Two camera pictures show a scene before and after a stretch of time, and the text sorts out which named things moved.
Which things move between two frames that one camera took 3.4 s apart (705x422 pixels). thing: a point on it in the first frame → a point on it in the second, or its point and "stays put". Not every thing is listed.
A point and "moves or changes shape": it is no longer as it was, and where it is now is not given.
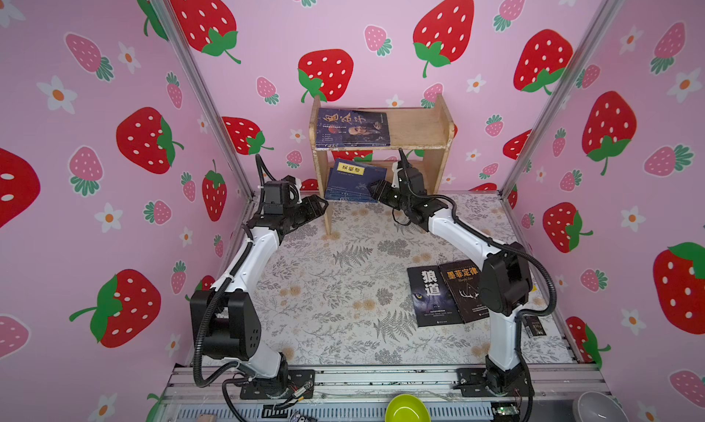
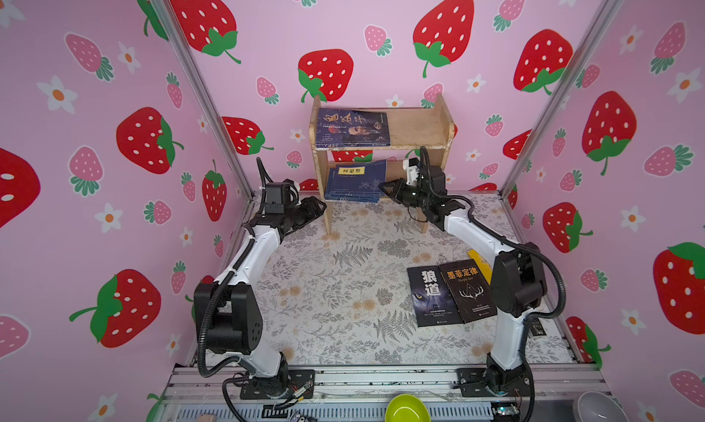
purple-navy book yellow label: (349, 181) moves or changes shape
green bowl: (407, 408) stays put
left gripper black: (311, 210) stays put
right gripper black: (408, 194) → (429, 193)
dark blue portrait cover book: (352, 127) stays put
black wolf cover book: (433, 305) stays put
